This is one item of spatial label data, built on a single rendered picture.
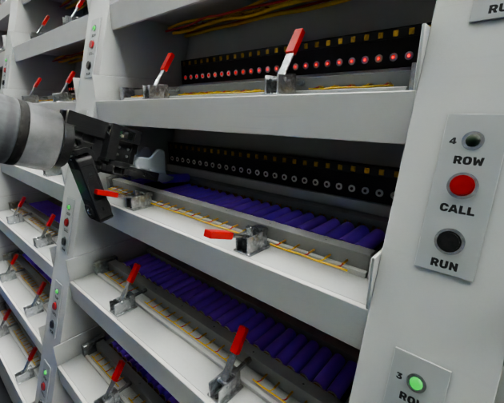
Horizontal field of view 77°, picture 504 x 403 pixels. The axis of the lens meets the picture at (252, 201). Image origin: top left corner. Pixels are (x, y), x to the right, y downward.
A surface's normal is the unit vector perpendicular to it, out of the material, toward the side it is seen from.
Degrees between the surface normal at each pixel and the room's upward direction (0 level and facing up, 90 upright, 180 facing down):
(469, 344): 90
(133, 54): 90
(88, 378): 16
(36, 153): 118
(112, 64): 90
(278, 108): 106
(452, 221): 90
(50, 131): 74
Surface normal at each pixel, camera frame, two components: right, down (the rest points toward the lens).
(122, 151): 0.76, 0.19
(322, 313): -0.65, 0.22
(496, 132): -0.63, -0.06
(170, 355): 0.00, -0.96
